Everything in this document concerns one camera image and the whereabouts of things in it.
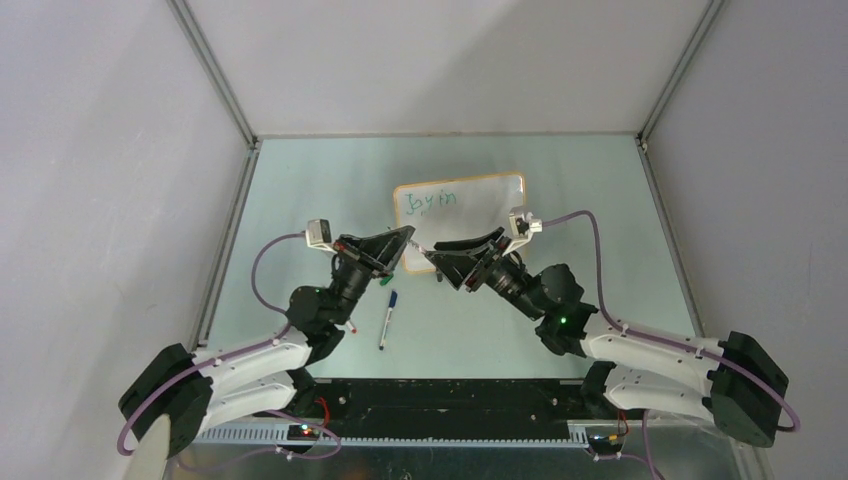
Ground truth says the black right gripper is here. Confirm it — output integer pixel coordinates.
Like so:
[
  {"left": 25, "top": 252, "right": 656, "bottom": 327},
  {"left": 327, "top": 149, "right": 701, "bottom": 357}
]
[{"left": 426, "top": 227, "right": 545, "bottom": 322}]

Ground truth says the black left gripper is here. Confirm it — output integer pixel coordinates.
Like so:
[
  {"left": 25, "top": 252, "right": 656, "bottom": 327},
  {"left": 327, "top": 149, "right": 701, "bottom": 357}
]
[{"left": 328, "top": 226, "right": 414, "bottom": 326}]

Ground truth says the yellow framed whiteboard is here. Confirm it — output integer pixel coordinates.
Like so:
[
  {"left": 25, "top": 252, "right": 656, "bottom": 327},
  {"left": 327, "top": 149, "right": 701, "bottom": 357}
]
[{"left": 393, "top": 172, "right": 526, "bottom": 250}]

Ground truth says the green marker pen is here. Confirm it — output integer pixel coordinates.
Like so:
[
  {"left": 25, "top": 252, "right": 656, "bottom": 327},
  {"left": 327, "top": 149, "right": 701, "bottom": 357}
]
[{"left": 409, "top": 240, "right": 428, "bottom": 255}]

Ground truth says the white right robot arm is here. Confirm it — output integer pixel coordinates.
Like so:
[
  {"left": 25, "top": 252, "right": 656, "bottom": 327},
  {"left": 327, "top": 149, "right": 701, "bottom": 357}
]
[{"left": 424, "top": 228, "right": 789, "bottom": 448}]

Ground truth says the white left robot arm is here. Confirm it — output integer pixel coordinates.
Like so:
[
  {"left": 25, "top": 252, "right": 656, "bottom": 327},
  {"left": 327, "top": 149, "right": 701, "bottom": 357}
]
[{"left": 117, "top": 219, "right": 415, "bottom": 458}]

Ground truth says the blue marker pen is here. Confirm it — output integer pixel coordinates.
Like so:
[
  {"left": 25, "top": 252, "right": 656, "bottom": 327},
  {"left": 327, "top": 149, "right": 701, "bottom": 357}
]
[{"left": 378, "top": 290, "right": 398, "bottom": 351}]

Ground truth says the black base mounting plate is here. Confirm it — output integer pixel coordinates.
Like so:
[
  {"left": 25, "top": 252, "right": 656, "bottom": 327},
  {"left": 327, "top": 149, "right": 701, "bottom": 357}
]
[{"left": 284, "top": 379, "right": 618, "bottom": 441}]

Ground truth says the left controller circuit board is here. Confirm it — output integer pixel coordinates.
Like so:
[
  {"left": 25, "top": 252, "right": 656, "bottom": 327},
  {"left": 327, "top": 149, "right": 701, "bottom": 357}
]
[{"left": 286, "top": 424, "right": 323, "bottom": 442}]

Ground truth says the controller circuit board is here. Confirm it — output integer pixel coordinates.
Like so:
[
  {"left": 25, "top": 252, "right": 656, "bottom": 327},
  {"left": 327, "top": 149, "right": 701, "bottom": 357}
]
[
  {"left": 586, "top": 434, "right": 626, "bottom": 458},
  {"left": 286, "top": 424, "right": 323, "bottom": 442}
]

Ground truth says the right controller circuit board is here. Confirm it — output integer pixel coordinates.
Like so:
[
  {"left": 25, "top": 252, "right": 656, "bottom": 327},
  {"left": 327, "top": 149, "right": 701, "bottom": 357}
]
[{"left": 586, "top": 434, "right": 626, "bottom": 458}]

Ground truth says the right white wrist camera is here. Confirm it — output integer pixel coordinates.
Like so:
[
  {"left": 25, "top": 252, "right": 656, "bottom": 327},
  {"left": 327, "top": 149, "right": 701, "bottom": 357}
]
[{"left": 505, "top": 206, "right": 544, "bottom": 254}]

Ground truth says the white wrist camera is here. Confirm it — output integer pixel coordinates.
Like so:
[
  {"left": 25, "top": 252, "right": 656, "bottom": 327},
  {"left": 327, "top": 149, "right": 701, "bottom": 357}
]
[
  {"left": 304, "top": 219, "right": 334, "bottom": 252},
  {"left": 505, "top": 206, "right": 544, "bottom": 254}
]

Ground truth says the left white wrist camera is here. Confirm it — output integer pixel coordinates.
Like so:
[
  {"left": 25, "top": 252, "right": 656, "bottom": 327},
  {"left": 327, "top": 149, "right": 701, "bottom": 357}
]
[{"left": 304, "top": 219, "right": 334, "bottom": 252}]

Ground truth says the left aluminium frame post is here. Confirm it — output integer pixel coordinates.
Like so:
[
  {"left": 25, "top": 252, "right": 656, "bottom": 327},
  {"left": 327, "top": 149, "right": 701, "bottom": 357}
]
[{"left": 166, "top": 0, "right": 257, "bottom": 149}]

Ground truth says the aluminium frame post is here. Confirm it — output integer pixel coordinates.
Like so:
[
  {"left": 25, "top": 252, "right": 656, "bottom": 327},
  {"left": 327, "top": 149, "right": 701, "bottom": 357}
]
[
  {"left": 166, "top": 0, "right": 257, "bottom": 149},
  {"left": 637, "top": 0, "right": 727, "bottom": 151}
]

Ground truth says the right aluminium frame post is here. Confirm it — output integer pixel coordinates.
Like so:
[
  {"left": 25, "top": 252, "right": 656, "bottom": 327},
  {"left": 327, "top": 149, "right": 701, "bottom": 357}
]
[{"left": 637, "top": 0, "right": 727, "bottom": 151}]

